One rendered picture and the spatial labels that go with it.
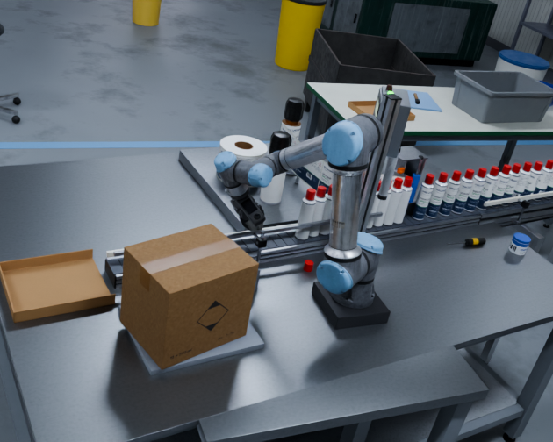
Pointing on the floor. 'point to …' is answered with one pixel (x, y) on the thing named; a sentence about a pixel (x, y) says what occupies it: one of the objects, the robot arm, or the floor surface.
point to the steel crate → (361, 66)
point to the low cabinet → (419, 25)
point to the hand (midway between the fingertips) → (259, 231)
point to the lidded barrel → (522, 63)
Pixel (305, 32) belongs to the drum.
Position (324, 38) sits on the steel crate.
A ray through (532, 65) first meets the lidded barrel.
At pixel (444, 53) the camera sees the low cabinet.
